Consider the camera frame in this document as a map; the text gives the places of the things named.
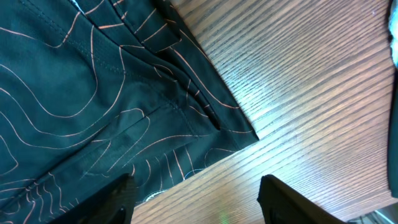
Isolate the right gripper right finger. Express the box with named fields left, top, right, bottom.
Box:
left=257, top=174, right=343, bottom=224

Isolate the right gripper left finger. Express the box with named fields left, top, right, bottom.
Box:
left=51, top=174, right=136, bottom=224

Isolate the black orange patterned jersey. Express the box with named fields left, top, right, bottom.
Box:
left=1, top=0, right=258, bottom=223

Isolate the black garment pile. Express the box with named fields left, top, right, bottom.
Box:
left=387, top=71, right=397, bottom=198

